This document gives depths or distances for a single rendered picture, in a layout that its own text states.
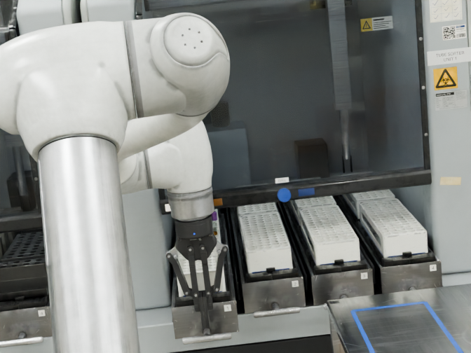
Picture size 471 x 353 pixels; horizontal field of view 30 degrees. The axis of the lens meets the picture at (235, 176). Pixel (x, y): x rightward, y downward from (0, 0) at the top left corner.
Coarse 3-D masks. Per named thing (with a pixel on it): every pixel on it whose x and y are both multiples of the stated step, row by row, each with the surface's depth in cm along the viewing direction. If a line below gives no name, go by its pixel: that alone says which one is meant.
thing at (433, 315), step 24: (432, 288) 174; (456, 288) 173; (336, 312) 167; (360, 312) 166; (384, 312) 165; (408, 312) 164; (432, 312) 162; (456, 312) 161; (336, 336) 173; (360, 336) 156; (384, 336) 155; (408, 336) 154; (432, 336) 153; (456, 336) 152
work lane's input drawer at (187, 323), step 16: (224, 224) 238; (224, 240) 225; (224, 272) 201; (176, 288) 194; (176, 304) 183; (192, 304) 183; (224, 304) 182; (176, 320) 183; (192, 320) 183; (224, 320) 183; (176, 336) 183; (192, 336) 184; (208, 336) 179; (224, 336) 179
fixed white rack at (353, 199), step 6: (366, 192) 233; (372, 192) 231; (378, 192) 232; (384, 192) 232; (390, 192) 230; (348, 198) 243; (354, 198) 229; (360, 198) 228; (366, 198) 226; (372, 198) 226; (378, 198) 225; (384, 198) 225; (390, 198) 225; (348, 204) 240; (354, 204) 243; (354, 210) 231
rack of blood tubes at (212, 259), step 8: (216, 248) 200; (216, 256) 194; (184, 264) 190; (200, 264) 191; (208, 264) 189; (216, 264) 189; (184, 272) 185; (200, 272) 184; (200, 280) 185; (224, 280) 185; (200, 288) 185; (224, 288) 186
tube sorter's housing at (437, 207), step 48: (96, 0) 186; (432, 48) 191; (432, 96) 193; (432, 144) 196; (144, 192) 195; (432, 192) 199; (144, 240) 198; (432, 240) 202; (144, 288) 200; (240, 288) 209; (144, 336) 193; (240, 336) 194; (288, 336) 195
